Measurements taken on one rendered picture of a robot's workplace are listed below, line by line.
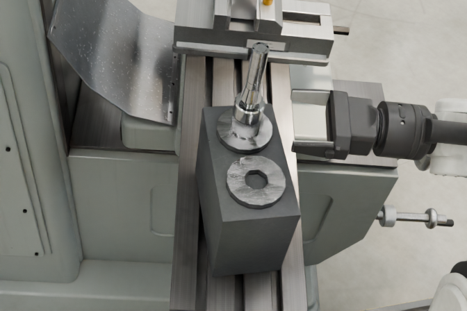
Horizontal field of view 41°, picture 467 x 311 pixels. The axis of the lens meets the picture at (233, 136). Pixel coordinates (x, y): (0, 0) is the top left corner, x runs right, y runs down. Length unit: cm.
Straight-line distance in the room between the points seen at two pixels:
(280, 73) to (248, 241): 50
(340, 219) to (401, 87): 122
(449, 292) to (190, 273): 42
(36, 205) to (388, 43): 192
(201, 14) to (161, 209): 55
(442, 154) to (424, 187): 151
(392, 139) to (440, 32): 221
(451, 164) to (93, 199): 94
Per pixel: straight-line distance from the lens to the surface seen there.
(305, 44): 137
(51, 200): 155
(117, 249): 185
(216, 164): 96
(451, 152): 101
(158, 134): 139
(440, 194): 251
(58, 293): 189
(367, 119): 98
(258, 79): 90
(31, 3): 113
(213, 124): 101
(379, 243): 231
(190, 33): 135
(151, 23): 152
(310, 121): 144
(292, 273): 110
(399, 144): 98
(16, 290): 191
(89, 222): 173
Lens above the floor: 191
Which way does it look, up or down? 52 degrees down
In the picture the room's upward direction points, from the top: 10 degrees clockwise
